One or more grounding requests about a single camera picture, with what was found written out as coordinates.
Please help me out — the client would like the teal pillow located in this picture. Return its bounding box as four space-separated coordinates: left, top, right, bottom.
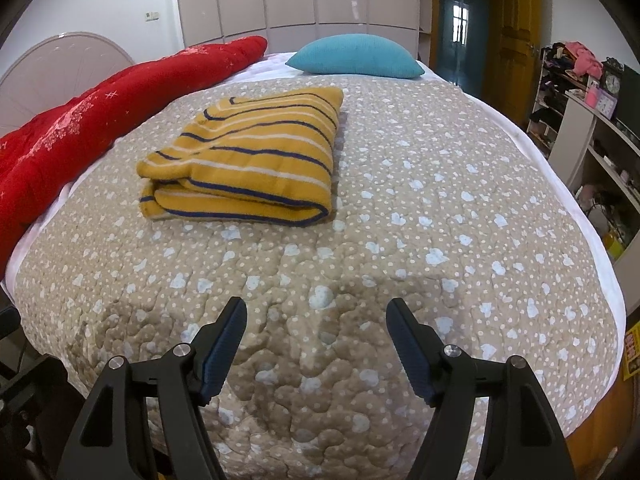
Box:
285 33 426 79

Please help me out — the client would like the red quilt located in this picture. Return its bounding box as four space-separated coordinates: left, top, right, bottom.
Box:
0 35 269 273

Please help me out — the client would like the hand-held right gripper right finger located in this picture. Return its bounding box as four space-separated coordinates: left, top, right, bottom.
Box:
386 297 576 480

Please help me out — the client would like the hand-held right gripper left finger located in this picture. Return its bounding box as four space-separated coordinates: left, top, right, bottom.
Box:
56 296 248 480

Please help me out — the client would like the wooden door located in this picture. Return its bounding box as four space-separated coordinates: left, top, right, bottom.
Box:
482 0 543 121

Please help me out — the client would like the rounded pale headboard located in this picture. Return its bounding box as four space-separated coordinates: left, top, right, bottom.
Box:
0 31 137 136

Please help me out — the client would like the yellow sign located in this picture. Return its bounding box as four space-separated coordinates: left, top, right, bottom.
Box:
622 321 640 380

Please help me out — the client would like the beige dotted bedspread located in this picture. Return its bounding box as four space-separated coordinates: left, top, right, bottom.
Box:
15 74 621 480

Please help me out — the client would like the white shelf unit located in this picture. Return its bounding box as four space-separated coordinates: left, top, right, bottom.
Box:
525 42 640 263

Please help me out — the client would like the yellow striped sweater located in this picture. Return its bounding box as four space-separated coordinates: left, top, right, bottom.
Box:
137 86 345 227

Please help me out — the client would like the dark table clock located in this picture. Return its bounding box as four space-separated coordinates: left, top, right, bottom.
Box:
600 57 625 97

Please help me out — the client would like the pink cloth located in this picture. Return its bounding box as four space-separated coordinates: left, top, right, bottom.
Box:
567 41 605 78

